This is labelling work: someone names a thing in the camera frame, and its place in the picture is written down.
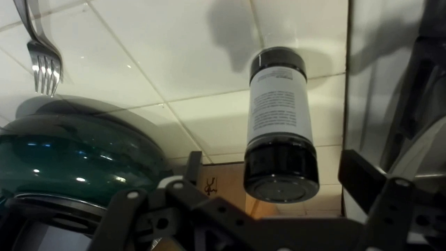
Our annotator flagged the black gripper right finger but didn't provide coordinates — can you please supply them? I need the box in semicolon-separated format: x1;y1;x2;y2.
337;150;386;212

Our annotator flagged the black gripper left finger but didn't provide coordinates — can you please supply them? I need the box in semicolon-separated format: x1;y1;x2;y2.
184;151;202;186

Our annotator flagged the dark jar with white label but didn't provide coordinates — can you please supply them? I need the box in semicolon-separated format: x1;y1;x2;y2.
244;48;319;204

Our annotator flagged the dark green pot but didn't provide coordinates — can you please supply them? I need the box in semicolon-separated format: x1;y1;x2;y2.
0;95;174;251

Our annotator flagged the silver fork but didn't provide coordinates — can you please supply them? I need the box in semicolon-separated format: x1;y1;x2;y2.
13;0;63;97

